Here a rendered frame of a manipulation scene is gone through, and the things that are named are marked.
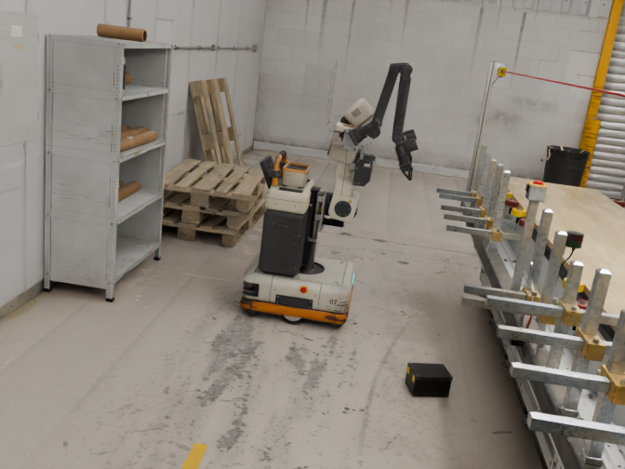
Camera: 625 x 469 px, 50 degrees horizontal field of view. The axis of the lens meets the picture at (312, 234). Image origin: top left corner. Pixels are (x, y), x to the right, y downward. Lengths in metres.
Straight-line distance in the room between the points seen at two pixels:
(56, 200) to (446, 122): 6.93
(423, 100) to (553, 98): 1.82
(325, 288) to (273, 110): 6.44
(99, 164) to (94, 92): 0.41
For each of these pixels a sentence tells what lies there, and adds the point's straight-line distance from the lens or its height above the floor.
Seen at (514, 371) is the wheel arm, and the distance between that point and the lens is 1.84.
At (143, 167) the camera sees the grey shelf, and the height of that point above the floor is 0.67.
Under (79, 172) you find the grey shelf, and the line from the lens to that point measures 4.22.
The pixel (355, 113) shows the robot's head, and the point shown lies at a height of 1.30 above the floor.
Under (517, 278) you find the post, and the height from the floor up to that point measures 0.79.
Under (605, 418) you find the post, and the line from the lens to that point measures 1.99.
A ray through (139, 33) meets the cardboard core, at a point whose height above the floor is 1.60.
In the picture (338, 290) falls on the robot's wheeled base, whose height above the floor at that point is 0.26.
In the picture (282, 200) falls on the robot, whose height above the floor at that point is 0.76.
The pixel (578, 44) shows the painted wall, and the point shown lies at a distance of 10.41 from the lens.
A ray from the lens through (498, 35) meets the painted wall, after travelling 10.21.
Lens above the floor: 1.69
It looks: 16 degrees down
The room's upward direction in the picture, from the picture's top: 7 degrees clockwise
